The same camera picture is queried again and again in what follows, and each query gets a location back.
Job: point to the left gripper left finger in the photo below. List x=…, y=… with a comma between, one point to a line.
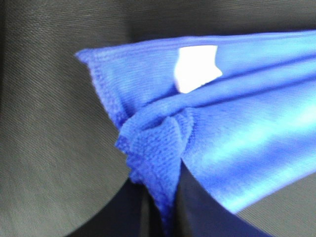
x=130, y=213

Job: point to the black tablecloth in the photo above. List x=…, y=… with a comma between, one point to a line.
x=58, y=163

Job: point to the white towel label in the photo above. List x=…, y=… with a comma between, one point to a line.
x=195, y=67

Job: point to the blue microfiber towel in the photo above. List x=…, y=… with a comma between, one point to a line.
x=243, y=135

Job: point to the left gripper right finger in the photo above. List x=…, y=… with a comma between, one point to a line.
x=198, y=214

